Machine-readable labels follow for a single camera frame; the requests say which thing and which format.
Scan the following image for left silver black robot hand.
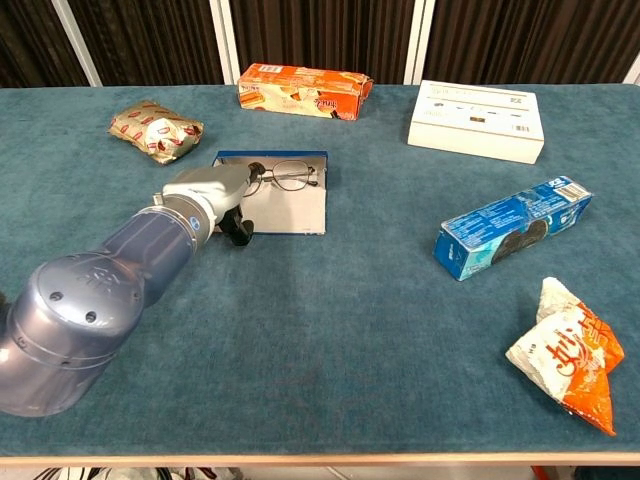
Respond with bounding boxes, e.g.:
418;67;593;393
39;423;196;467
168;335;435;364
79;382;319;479
160;160;267;247

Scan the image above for thin-framed eyeglasses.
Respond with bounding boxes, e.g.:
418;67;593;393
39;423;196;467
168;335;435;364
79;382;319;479
244;159;321;197

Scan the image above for blue glasses case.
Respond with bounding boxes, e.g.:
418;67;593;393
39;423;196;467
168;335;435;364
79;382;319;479
210;150;330;236

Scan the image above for gold foil snack pack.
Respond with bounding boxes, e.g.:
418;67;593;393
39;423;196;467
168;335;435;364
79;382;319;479
107;100;205;167

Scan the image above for orange biscuit box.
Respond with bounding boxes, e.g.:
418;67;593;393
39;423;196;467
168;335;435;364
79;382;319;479
237;62;375;122

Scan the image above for dark pleated curtain panel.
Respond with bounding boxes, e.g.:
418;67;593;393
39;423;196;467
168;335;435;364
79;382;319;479
229;0;416;85
0;0;90;89
67;0;225;86
423;0;640;85

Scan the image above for teal velvet tablecloth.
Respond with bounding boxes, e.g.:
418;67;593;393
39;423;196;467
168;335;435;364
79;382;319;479
0;83;640;457

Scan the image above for white flat cardboard box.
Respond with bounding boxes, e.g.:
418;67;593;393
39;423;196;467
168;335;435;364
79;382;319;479
407;79;546;165

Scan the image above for blue cookie box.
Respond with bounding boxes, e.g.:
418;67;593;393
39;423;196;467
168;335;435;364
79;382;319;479
432;175;594;282

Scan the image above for orange white snack bag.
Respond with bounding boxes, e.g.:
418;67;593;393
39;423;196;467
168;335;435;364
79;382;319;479
505;276;626;437

